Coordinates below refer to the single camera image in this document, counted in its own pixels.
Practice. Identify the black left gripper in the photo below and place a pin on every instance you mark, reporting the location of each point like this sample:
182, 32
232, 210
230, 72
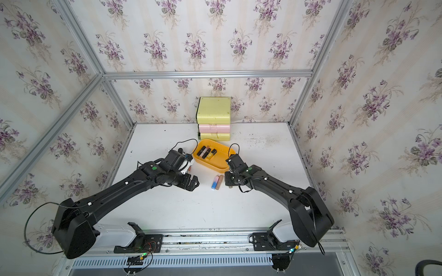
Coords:
186, 184

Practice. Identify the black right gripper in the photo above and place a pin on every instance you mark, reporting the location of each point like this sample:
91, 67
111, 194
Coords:
227, 183

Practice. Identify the yellow storage tray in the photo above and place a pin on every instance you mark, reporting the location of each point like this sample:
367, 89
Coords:
218, 162

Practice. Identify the black lipstick tube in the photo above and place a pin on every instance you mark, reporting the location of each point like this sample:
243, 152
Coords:
201, 150

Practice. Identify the black gold square lipstick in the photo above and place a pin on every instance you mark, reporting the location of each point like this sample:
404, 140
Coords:
213, 153

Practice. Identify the pink lipstick tube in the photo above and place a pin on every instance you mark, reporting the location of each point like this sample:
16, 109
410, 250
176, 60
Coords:
204, 152

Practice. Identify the slim black lipstick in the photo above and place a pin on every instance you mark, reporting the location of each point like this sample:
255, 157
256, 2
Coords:
207, 154

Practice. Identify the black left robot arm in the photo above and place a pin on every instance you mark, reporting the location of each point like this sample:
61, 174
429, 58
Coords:
74, 222

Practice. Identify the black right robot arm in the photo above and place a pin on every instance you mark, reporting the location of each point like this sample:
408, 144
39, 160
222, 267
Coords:
310, 217

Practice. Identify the rose gold lipstick tube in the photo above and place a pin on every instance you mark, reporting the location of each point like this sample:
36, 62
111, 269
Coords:
219, 182

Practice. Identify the blue lipstick tube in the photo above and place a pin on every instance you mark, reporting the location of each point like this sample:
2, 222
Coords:
215, 182

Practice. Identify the green pink drawer box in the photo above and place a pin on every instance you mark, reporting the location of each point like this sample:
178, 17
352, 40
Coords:
213, 117

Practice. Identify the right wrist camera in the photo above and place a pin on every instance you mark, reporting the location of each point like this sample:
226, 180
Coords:
234, 162

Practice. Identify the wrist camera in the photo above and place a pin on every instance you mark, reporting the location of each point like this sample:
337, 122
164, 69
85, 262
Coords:
234, 162
179, 160

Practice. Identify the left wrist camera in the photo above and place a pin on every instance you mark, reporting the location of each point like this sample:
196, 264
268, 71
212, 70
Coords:
179, 160

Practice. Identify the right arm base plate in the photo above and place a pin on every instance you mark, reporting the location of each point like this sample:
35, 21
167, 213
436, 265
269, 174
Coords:
279, 237

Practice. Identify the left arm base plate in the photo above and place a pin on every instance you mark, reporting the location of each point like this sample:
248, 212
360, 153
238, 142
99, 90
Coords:
142, 243

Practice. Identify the aluminium rail frame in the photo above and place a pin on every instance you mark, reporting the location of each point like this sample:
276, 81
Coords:
218, 248

